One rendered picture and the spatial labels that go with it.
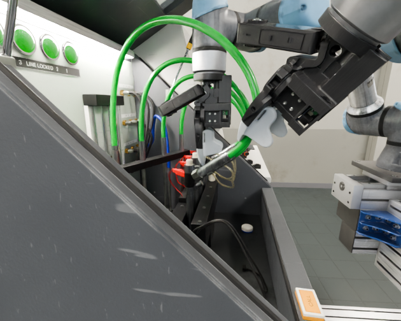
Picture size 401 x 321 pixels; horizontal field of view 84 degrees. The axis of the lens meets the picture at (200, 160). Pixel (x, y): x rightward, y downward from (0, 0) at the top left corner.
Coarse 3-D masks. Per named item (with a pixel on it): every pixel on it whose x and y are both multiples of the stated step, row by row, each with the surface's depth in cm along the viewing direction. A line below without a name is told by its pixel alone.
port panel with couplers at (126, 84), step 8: (120, 80) 75; (128, 80) 80; (120, 88) 75; (128, 88) 80; (128, 96) 80; (128, 104) 81; (128, 112) 81; (128, 120) 77; (136, 120) 81; (128, 128) 81; (136, 128) 88; (128, 136) 82; (136, 136) 88; (128, 144) 82; (136, 144) 89; (128, 152) 80; (136, 152) 89; (128, 160) 82
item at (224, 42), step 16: (160, 16) 43; (176, 16) 41; (208, 32) 38; (128, 48) 49; (240, 64) 36; (112, 80) 53; (256, 80) 36; (112, 96) 54; (256, 96) 36; (112, 112) 56; (112, 128) 57; (112, 144) 58; (240, 144) 39
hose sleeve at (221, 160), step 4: (220, 156) 42; (224, 156) 41; (228, 156) 41; (212, 160) 43; (216, 160) 42; (220, 160) 42; (224, 160) 42; (228, 160) 42; (208, 164) 44; (212, 164) 43; (216, 164) 43; (220, 164) 42; (200, 168) 45; (204, 168) 44; (208, 168) 44; (212, 168) 43; (200, 172) 45; (204, 172) 44; (208, 172) 44
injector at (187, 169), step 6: (186, 168) 56; (192, 168) 56; (186, 174) 56; (186, 180) 56; (192, 180) 56; (186, 186) 57; (192, 186) 57; (198, 186) 57; (186, 192) 58; (192, 192) 58; (186, 198) 58; (192, 198) 58; (186, 204) 59; (192, 204) 59; (186, 210) 60; (192, 210) 59; (192, 216) 60
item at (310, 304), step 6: (300, 294) 37; (306, 294) 37; (312, 294) 37; (306, 300) 36; (312, 300) 36; (306, 306) 35; (312, 306) 35; (312, 312) 34; (318, 312) 34; (306, 318) 34; (312, 318) 34; (318, 318) 33
